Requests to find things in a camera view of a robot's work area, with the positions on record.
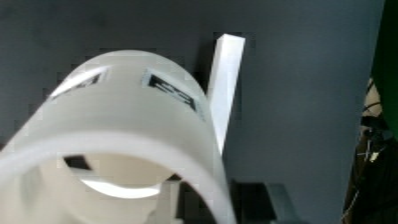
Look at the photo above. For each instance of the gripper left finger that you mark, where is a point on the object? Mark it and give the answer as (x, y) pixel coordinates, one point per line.
(161, 216)

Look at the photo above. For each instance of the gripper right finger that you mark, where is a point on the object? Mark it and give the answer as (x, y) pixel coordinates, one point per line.
(261, 203)

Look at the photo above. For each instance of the white lamp shade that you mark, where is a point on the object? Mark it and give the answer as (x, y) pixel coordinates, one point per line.
(117, 136)

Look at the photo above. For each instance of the white block at left edge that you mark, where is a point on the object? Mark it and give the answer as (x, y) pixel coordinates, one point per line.
(222, 82)

